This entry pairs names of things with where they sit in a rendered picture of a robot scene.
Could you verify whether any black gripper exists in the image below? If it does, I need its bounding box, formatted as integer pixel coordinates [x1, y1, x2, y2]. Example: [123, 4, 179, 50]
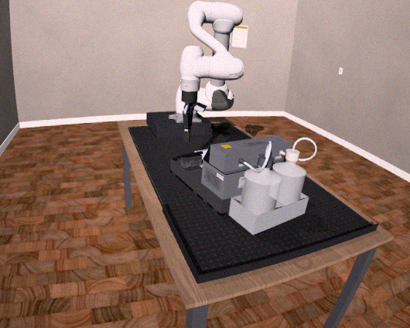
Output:
[181, 91, 198, 142]

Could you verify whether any white plastic bottle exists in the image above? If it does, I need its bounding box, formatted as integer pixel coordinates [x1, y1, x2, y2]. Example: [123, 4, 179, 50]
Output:
[272, 149, 306, 206]
[240, 154, 282, 216]

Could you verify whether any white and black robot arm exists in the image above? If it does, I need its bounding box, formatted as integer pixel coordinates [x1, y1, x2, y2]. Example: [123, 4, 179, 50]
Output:
[168, 1, 245, 123]

